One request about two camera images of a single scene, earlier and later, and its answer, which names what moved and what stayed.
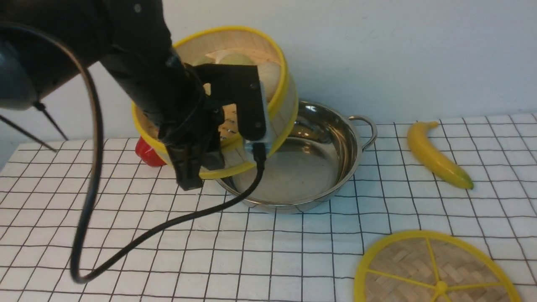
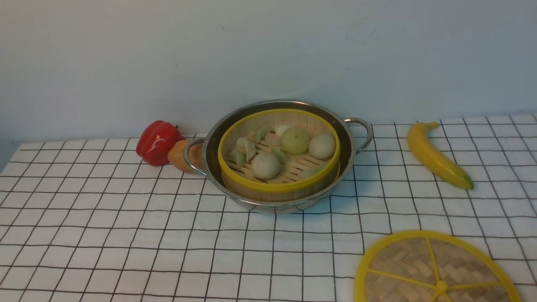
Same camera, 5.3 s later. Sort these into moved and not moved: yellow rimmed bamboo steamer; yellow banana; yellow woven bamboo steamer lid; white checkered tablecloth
Moved: yellow rimmed bamboo steamer
Not moved: yellow banana; white checkered tablecloth; yellow woven bamboo steamer lid
